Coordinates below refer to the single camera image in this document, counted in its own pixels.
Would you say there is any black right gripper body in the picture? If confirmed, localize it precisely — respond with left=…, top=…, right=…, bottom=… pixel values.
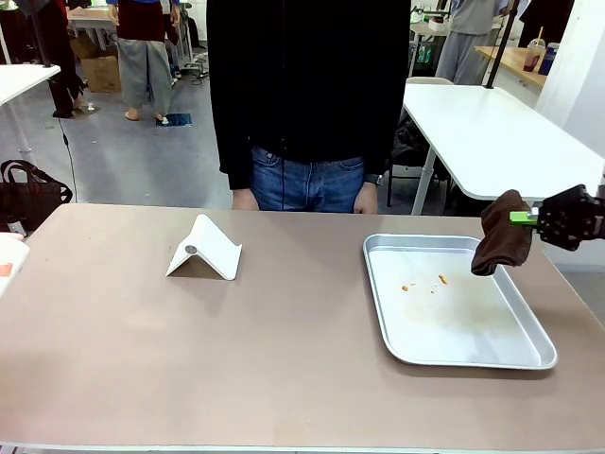
left=535, top=183, right=605, bottom=253

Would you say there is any dark brown cloth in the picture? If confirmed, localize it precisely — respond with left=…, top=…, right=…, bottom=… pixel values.
left=470, top=189, right=534, bottom=277

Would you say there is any person's right forearm black sleeve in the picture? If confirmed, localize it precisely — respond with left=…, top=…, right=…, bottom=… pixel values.
left=216, top=89, right=260, bottom=192

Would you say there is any person's left forearm black sleeve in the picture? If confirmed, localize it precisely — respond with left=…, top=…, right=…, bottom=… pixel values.
left=361, top=89, right=410, bottom=183

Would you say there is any person's left hand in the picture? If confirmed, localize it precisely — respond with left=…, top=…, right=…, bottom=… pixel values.
left=354, top=183, right=380, bottom=216

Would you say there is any person's right hand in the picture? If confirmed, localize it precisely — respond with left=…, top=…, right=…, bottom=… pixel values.
left=231, top=187, right=261, bottom=211

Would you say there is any large white table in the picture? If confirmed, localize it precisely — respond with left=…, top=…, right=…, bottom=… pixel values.
left=388, top=78, right=605, bottom=217

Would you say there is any silver metal tray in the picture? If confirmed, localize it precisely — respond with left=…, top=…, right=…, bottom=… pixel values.
left=362, top=233, right=559, bottom=371

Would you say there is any black chair under table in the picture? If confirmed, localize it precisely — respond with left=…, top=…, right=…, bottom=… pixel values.
left=386, top=109, right=455, bottom=208

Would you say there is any wooden top table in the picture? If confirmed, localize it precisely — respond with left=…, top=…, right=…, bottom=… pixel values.
left=474, top=44, right=553, bottom=91

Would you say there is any blue tumbler cup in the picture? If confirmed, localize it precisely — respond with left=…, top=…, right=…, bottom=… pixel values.
left=537, top=42, right=562, bottom=78

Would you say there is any plastic cup red drink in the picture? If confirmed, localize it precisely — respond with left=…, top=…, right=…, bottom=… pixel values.
left=522, top=26, right=546, bottom=74

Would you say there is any person in grey sweatsuit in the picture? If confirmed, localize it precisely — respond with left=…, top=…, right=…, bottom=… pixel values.
left=441, top=0, right=505, bottom=87

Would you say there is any green lit device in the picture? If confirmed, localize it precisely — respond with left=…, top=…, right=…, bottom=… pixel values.
left=414, top=44, right=440, bottom=68

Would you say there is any person in black sweater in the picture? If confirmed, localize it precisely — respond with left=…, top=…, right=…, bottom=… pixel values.
left=205, top=0, right=412, bottom=214

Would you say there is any white folded stand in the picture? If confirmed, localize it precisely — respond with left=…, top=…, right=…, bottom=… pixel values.
left=164, top=213, right=243, bottom=282

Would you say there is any person in grey wide trousers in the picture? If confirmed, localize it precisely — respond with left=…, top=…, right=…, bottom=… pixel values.
left=107, top=0, right=182, bottom=123

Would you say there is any cardboard box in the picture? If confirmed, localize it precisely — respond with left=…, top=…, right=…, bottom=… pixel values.
left=75, top=33, right=123, bottom=95

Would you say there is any person in dark long clothes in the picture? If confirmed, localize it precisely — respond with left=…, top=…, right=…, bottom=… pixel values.
left=0, top=0, right=87, bottom=119

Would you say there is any black handbag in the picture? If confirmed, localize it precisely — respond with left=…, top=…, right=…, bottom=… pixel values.
left=0, top=159, right=75, bottom=234

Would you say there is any white side table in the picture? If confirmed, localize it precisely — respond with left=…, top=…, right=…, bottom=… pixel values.
left=0, top=62, right=62, bottom=165

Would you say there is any black floor cable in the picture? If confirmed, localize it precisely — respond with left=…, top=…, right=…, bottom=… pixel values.
left=57, top=116, right=79, bottom=192

